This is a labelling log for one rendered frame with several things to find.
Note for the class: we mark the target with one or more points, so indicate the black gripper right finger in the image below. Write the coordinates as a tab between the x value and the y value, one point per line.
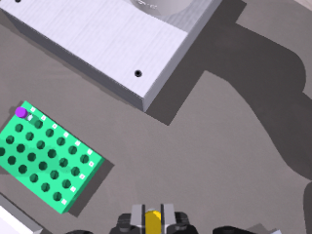
170	223

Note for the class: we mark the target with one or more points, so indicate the green tube rack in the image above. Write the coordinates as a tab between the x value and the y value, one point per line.
37	136

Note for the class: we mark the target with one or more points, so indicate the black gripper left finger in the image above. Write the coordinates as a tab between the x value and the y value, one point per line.
133	223

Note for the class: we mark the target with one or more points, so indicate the white tube with purple cap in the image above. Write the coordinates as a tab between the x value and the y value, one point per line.
23	113

